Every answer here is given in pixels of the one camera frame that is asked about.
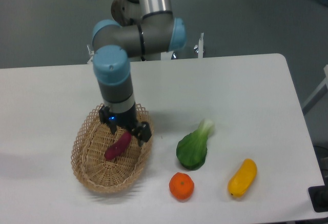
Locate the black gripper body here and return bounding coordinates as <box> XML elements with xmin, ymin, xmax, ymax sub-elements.
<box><xmin>98</xmin><ymin>106</ymin><xmax>138</xmax><ymax>132</ymax></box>

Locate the purple sweet potato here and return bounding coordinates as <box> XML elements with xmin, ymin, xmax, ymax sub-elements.
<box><xmin>104</xmin><ymin>132</ymin><xmax>132</xmax><ymax>160</ymax></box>

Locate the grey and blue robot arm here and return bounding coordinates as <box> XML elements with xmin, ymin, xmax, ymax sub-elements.
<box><xmin>92</xmin><ymin>0</ymin><xmax>187</xmax><ymax>145</ymax></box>

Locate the oval wicker basket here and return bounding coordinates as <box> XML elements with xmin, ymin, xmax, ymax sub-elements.
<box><xmin>71</xmin><ymin>105</ymin><xmax>153</xmax><ymax>193</ymax></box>

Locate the green bok choy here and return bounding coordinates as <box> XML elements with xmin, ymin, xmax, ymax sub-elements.
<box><xmin>176</xmin><ymin>119</ymin><xmax>215</xmax><ymax>171</ymax></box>

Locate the orange tangerine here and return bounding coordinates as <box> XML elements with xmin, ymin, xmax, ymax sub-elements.
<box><xmin>169</xmin><ymin>172</ymin><xmax>194</xmax><ymax>200</ymax></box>

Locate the yellow mango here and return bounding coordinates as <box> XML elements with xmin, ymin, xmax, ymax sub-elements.
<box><xmin>228</xmin><ymin>158</ymin><xmax>257</xmax><ymax>198</ymax></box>

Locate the black box at table edge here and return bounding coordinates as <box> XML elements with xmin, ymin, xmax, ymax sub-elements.
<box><xmin>308</xmin><ymin>186</ymin><xmax>327</xmax><ymax>213</ymax></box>

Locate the white metal base frame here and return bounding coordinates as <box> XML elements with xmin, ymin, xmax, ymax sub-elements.
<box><xmin>87</xmin><ymin>32</ymin><xmax>206</xmax><ymax>64</ymax></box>

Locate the white frame at right edge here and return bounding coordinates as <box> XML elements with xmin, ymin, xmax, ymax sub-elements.
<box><xmin>301</xmin><ymin>65</ymin><xmax>327</xmax><ymax>115</ymax></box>

